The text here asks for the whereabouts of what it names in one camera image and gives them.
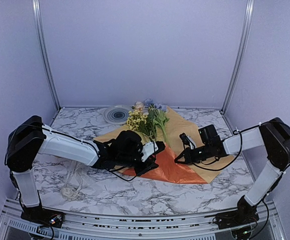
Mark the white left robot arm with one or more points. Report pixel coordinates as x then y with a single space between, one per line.
33 137

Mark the blue fake flower stem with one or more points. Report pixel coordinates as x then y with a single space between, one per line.
150 103

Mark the yellow daisy fake bunch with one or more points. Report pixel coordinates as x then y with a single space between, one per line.
142 123

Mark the aluminium frame post left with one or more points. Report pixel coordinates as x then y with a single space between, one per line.
44 54

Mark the aluminium frame post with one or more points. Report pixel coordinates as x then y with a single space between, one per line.
44 54
240 54

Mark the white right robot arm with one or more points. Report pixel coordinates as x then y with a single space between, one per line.
270 141

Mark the aluminium frame post right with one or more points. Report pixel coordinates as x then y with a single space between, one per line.
240 54

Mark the pink rose fake stem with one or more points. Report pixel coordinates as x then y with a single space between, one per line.
138 106

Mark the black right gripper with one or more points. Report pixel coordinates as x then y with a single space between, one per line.
187 152

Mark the grey ringed plate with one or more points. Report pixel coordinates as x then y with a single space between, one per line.
117 115

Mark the cream ribbon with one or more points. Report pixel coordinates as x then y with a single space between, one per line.
73 183

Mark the green leafy fake stem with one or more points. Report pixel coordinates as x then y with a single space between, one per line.
158 118

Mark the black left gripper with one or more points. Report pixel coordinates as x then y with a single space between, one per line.
146 167

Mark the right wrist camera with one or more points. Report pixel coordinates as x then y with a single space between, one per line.
188 141

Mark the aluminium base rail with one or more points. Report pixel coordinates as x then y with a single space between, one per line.
89 226

